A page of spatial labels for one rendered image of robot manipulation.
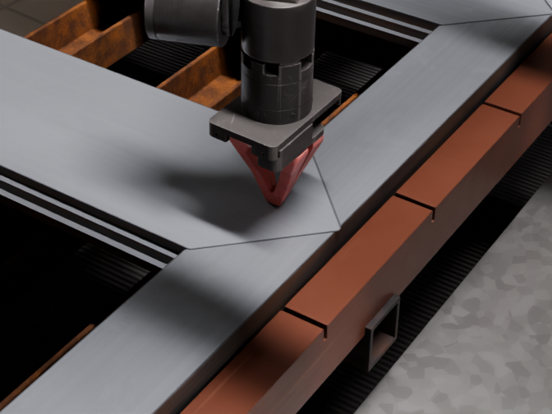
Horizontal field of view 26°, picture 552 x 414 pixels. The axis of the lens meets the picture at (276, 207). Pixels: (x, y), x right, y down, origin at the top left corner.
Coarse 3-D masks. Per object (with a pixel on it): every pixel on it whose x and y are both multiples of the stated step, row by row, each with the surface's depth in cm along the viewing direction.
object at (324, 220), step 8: (328, 200) 102; (320, 208) 102; (328, 208) 102; (312, 216) 101; (320, 216) 101; (328, 216) 101; (336, 216) 101; (304, 224) 100; (312, 224) 100; (320, 224) 100; (328, 224) 100; (336, 224) 100; (296, 232) 99; (304, 232) 99; (312, 232) 99; (320, 232) 99; (328, 232) 99
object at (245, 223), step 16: (304, 176) 105; (320, 176) 105; (256, 192) 103; (304, 192) 103; (320, 192) 103; (240, 208) 102; (256, 208) 102; (272, 208) 102; (288, 208) 102; (304, 208) 102; (224, 224) 100; (240, 224) 100; (256, 224) 100; (272, 224) 100; (288, 224) 100; (208, 240) 98; (224, 240) 98; (240, 240) 98; (256, 240) 98
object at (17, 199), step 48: (336, 0) 133; (528, 48) 126; (480, 96) 118; (432, 144) 111; (0, 192) 107; (48, 192) 105; (384, 192) 105; (96, 240) 102; (144, 240) 100; (336, 240) 100; (288, 288) 95; (240, 336) 91; (192, 384) 87
